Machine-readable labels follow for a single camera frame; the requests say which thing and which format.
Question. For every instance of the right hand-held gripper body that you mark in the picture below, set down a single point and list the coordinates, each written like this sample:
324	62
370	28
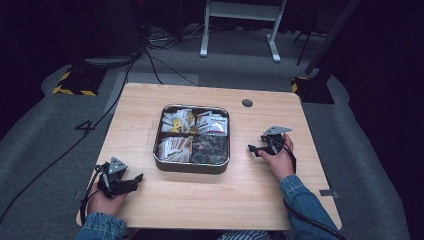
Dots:
275	140

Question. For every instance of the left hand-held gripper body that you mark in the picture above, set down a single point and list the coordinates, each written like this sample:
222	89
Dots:
111	178

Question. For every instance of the pile of white red packets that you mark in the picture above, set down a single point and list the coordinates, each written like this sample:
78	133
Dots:
213	123

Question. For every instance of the square metal compartment tray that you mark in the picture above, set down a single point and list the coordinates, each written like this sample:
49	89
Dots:
190	168

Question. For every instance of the person's right hand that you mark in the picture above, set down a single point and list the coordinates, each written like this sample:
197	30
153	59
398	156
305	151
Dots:
280	163

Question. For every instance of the person's left hand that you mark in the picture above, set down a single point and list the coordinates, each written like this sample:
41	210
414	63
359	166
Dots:
105	204

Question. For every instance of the grey tape strip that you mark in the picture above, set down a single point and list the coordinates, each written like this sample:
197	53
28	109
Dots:
80	194
328	193

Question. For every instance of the round grey table grommet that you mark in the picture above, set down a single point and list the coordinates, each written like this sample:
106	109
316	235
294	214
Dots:
247	103

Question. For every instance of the pile of dark packets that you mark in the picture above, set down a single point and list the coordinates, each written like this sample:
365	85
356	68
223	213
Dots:
210	150

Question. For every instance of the pile of white brown sachets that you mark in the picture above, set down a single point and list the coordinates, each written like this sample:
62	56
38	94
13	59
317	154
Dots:
175	150

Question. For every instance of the black yellow striped stand base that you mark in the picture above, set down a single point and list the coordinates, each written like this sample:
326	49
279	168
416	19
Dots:
78	83
313	91

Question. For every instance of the pile of white yellow packets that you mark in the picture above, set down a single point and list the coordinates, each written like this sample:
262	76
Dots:
176	121

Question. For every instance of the person's striped clothing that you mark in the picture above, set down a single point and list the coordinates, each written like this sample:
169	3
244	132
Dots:
245	235

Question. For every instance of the black tripod legs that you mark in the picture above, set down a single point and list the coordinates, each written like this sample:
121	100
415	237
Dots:
305	46

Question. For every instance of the grey round stand base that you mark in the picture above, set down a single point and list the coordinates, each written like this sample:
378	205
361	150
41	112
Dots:
110	61

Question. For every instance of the dark slanted stand pole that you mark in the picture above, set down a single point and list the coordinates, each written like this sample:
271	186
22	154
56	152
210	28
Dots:
333	33

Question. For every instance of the black equipment cabinet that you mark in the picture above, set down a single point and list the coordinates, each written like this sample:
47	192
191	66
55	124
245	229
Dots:
121	26

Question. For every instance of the white metal desk frame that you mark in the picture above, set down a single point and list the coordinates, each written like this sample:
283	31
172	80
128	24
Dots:
240	10

